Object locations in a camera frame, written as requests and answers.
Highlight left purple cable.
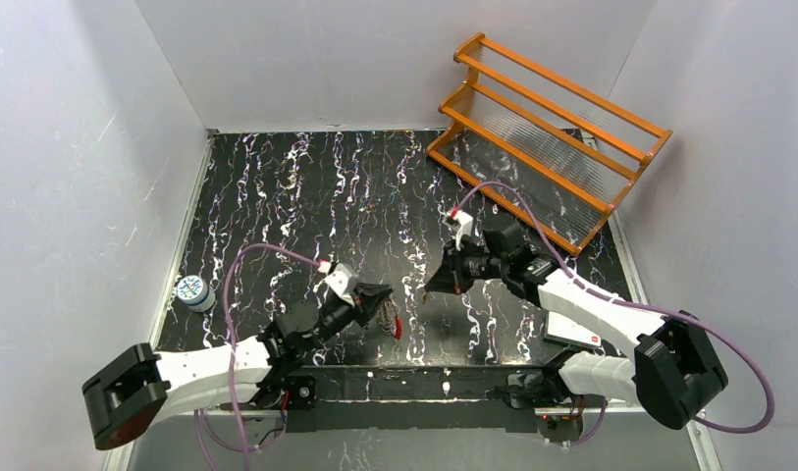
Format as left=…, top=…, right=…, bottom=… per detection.
left=193, top=243, right=325, bottom=471

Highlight purple cable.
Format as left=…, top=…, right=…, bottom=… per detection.
left=193, top=243, right=325, bottom=471
left=453, top=181, right=776, bottom=446

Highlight white box with red mark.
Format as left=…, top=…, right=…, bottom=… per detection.
left=544, top=312, right=602, bottom=350

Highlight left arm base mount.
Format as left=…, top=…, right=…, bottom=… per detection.
left=239, top=373, right=317, bottom=413

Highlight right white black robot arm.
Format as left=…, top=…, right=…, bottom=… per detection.
left=424, top=210, right=728, bottom=430

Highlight orange wooden rack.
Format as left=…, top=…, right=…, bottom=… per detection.
left=427, top=32, right=672, bottom=255

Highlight aluminium frame rail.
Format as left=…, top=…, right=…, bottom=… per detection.
left=115, top=367, right=707, bottom=417

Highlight white red keyring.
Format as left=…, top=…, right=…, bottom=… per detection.
left=377, top=298, right=402, bottom=340

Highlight small blue white jar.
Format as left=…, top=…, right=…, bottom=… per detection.
left=175, top=275, right=216, bottom=313

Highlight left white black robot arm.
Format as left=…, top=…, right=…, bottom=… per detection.
left=81, top=282, right=394, bottom=450

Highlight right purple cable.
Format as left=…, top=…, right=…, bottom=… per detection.
left=453, top=181, right=776, bottom=446

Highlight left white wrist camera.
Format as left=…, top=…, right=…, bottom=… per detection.
left=318, top=260, right=358, bottom=306

